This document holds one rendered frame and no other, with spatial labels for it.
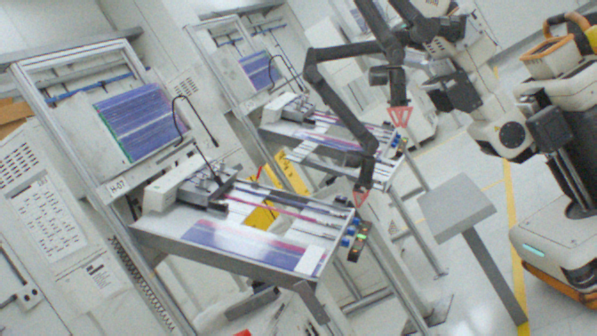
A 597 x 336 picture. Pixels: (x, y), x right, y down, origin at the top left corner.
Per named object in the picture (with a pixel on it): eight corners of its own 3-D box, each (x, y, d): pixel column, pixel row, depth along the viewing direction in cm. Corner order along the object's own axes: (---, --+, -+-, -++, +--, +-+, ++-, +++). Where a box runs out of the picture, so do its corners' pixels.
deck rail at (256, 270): (314, 294, 222) (318, 279, 220) (314, 297, 220) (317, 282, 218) (128, 238, 236) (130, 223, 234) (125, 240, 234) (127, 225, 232)
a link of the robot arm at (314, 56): (299, 45, 260) (297, 52, 270) (306, 78, 259) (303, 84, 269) (406, 28, 264) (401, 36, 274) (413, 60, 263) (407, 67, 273)
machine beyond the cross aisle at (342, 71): (469, 107, 752) (385, -36, 731) (467, 124, 677) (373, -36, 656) (370, 161, 805) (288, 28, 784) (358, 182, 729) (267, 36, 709)
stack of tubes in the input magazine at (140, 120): (188, 130, 289) (155, 78, 286) (132, 163, 242) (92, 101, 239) (168, 144, 294) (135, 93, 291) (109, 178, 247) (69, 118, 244)
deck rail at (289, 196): (353, 221, 284) (355, 209, 282) (352, 223, 282) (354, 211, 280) (202, 180, 299) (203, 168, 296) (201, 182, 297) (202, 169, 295)
